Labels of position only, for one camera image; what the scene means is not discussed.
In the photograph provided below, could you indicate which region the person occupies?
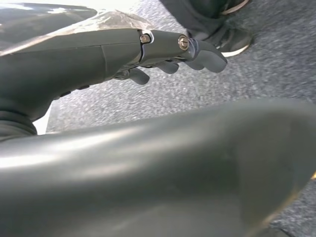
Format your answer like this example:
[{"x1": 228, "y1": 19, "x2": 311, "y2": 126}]
[{"x1": 159, "y1": 0, "x2": 253, "y2": 58}]

